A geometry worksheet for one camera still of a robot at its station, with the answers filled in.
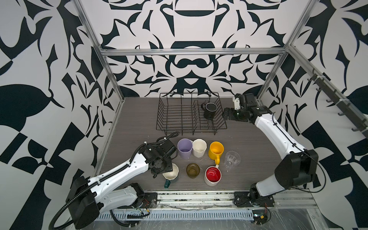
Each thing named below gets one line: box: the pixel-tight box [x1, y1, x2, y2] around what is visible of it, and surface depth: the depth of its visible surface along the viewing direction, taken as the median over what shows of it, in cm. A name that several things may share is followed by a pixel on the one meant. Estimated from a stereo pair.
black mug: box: [201, 102, 218, 120], surface depth 102 cm
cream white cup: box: [192, 138, 207, 159], surface depth 87 cm
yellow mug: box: [207, 140, 225, 166], surface depth 86 cm
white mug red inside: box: [204, 163, 222, 187], surface depth 79 cm
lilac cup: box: [177, 138, 194, 160], surface depth 85 cm
